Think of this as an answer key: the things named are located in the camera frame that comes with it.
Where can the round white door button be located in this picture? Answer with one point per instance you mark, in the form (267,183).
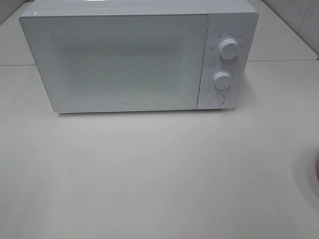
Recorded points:
(217,100)

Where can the lower white timer knob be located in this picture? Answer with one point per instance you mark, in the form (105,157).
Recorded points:
(222,80)

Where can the white microwave oven body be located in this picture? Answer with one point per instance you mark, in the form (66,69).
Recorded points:
(226,18)

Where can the white microwave door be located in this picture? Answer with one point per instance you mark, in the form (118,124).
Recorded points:
(118,63)

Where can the upper white power knob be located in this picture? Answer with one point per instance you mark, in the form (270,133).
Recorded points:
(229,48)

